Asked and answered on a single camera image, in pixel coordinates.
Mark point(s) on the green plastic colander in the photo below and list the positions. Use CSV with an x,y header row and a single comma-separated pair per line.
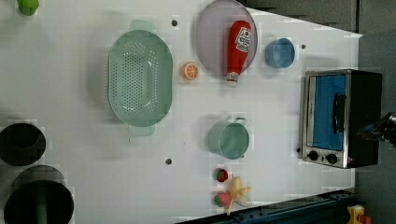
x,y
140,78

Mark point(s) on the red ketchup bottle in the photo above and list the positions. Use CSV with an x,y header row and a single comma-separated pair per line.
x,y
237,50

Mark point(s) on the orange slice toy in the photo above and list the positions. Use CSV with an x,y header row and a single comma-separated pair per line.
x,y
189,71

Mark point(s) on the grey round plate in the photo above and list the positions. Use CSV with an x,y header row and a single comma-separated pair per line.
x,y
212,29

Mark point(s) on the red toy strawberry near banana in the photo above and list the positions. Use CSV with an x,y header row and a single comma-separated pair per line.
x,y
222,199

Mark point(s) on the black cylinder holder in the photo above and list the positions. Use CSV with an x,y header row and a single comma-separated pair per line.
x,y
39,196

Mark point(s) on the black cylinder cup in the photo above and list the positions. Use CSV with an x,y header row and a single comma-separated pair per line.
x,y
21,144

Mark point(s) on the yellow red toy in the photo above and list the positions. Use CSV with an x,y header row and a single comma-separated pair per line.
x,y
358,216

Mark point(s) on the blue bowl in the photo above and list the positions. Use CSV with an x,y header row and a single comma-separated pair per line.
x,y
280,53

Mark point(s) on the black toaster oven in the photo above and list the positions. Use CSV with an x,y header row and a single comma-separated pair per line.
x,y
338,105

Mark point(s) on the green toy block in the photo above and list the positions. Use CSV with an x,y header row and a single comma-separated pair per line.
x,y
28,7

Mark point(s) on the dark blue crate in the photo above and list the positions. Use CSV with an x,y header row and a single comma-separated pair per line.
x,y
326,208

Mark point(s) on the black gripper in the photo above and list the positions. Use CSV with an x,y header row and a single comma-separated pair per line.
x,y
387,130

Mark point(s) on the peeled toy banana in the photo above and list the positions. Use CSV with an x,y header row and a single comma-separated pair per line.
x,y
238,193

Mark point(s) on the green metal cup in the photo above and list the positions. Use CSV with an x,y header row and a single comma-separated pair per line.
x,y
229,139

